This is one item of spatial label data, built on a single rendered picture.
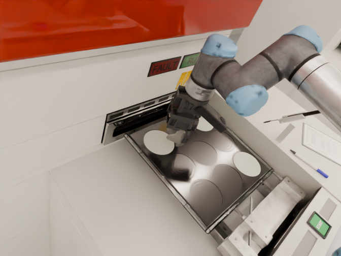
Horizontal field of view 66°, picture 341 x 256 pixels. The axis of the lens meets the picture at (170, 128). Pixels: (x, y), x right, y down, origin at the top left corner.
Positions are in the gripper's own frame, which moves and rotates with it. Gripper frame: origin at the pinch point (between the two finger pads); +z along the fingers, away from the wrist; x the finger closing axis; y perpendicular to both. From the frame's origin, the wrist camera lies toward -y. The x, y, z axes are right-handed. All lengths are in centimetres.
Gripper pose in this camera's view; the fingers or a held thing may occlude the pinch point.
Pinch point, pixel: (179, 143)
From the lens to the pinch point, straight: 82.3
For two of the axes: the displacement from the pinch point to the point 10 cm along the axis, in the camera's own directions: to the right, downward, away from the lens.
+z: -3.1, 6.7, 6.7
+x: -0.1, 7.1, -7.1
